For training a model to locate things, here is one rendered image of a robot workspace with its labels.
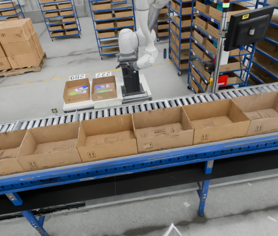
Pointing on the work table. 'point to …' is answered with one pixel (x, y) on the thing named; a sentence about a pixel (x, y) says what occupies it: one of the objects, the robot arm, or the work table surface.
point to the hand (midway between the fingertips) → (120, 71)
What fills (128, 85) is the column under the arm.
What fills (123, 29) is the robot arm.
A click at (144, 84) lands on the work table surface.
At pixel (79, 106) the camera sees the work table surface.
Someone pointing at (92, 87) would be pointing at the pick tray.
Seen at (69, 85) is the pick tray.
